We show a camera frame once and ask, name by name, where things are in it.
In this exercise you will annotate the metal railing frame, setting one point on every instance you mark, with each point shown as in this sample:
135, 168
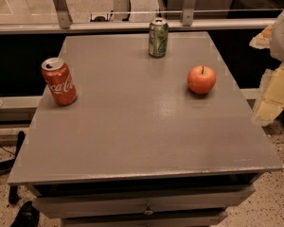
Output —
87, 16

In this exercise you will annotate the green soda can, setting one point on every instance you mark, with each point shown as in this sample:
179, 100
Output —
158, 37

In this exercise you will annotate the grey drawer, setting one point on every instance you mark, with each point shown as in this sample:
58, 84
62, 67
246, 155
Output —
188, 218
145, 201

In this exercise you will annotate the grey drawer cabinet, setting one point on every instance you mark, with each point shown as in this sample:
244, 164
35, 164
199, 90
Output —
136, 126

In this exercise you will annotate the lower grey drawer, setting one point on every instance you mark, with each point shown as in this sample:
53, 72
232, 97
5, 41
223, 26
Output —
188, 218

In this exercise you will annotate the red coke can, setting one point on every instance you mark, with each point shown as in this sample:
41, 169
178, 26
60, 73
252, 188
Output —
58, 79

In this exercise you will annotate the upper grey drawer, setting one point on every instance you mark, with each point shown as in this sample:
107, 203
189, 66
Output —
145, 201

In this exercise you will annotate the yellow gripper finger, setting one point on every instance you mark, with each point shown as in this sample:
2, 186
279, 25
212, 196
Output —
270, 102
263, 39

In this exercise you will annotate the red apple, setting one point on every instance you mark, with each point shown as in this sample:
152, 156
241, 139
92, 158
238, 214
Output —
201, 79

